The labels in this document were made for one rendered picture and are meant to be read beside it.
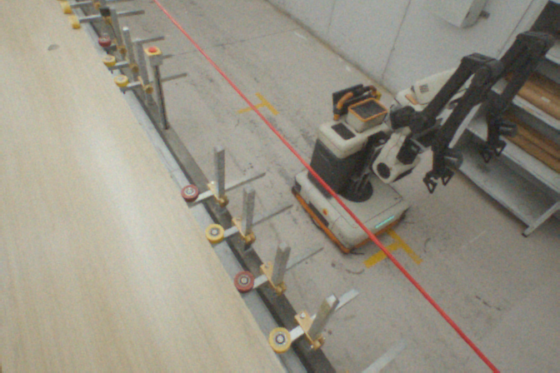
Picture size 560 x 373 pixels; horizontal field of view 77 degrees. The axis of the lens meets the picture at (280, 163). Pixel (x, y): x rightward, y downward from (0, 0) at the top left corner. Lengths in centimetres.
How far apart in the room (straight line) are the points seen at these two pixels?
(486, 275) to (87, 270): 254
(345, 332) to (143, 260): 137
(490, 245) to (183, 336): 246
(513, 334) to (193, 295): 214
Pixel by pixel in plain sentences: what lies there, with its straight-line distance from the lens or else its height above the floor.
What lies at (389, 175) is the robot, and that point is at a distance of 217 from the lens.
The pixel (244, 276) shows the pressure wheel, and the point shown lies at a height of 91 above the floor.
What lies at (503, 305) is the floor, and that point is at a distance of 298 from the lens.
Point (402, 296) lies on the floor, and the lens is 264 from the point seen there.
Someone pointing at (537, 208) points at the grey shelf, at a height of 14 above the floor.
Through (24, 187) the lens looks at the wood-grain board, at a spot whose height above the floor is 90.
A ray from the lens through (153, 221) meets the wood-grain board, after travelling 161.
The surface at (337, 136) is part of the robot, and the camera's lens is 218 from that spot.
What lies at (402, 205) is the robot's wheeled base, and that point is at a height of 27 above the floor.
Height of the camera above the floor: 221
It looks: 46 degrees down
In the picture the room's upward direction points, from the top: 9 degrees clockwise
